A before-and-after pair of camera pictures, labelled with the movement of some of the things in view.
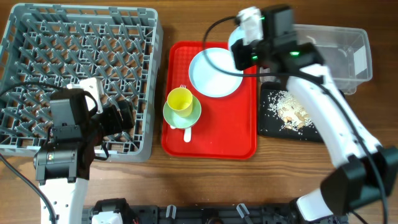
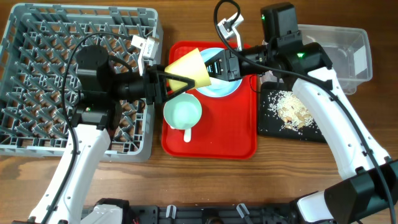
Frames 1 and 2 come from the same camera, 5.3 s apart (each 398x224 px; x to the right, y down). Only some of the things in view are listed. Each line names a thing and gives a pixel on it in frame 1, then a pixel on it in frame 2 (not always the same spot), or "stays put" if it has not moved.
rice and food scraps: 289,114 stays put
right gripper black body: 247,56 → 233,65
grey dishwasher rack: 45,46 stays put
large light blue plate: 209,81 stays put
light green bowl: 176,121 stays put
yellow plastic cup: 180,100 → 191,66
